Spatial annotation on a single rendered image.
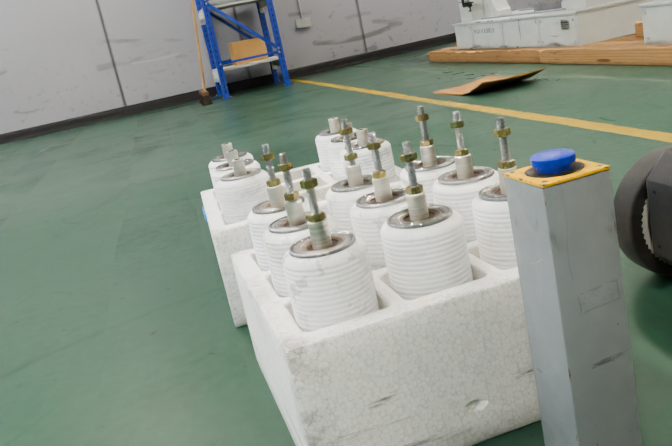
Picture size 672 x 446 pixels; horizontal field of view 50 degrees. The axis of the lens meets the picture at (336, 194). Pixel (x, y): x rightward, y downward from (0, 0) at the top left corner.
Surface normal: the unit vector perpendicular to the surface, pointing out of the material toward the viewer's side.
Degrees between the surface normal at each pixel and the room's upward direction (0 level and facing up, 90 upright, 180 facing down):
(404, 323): 90
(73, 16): 90
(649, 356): 0
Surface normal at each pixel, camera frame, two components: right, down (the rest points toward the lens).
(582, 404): 0.28, 0.17
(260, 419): -0.20, -0.95
